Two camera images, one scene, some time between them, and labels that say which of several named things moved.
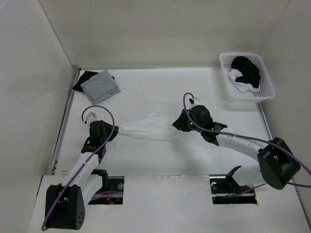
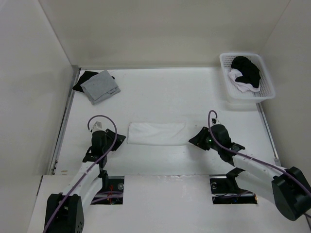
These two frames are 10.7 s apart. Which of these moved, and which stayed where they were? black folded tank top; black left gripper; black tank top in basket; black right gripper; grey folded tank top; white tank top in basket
Moved: black left gripper; black right gripper
Stayed: white tank top in basket; grey folded tank top; black folded tank top; black tank top in basket
